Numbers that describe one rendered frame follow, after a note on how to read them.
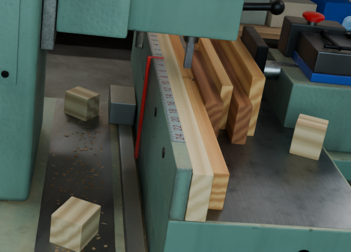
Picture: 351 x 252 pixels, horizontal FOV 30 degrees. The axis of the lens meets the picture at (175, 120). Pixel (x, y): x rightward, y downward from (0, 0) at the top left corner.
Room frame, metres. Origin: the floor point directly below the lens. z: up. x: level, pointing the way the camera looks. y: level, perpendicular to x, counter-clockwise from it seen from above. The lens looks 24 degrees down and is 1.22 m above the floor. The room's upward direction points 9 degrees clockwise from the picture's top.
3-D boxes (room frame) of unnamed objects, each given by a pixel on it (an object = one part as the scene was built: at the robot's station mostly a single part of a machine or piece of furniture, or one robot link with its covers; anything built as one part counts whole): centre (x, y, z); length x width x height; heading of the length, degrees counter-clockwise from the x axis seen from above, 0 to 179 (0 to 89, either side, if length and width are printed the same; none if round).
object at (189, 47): (0.79, 0.00, 0.97); 0.01 x 0.01 x 0.05; 10
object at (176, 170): (0.80, 0.04, 0.93); 0.60 x 0.02 x 0.06; 10
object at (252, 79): (0.83, -0.07, 0.94); 0.22 x 0.02 x 0.08; 10
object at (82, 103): (0.93, 0.15, 0.82); 0.04 x 0.03 x 0.04; 63
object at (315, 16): (0.87, -0.16, 1.02); 0.03 x 0.03 x 0.01
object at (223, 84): (0.82, -0.04, 0.93); 0.19 x 0.01 x 0.06; 10
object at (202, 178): (0.81, 0.02, 0.93); 0.60 x 0.02 x 0.05; 10
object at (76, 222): (0.60, 0.09, 0.82); 0.05 x 0.04 x 0.04; 163
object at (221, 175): (0.86, 0.01, 0.92); 0.66 x 0.02 x 0.04; 10
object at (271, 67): (0.83, -0.11, 0.95); 0.09 x 0.07 x 0.09; 10
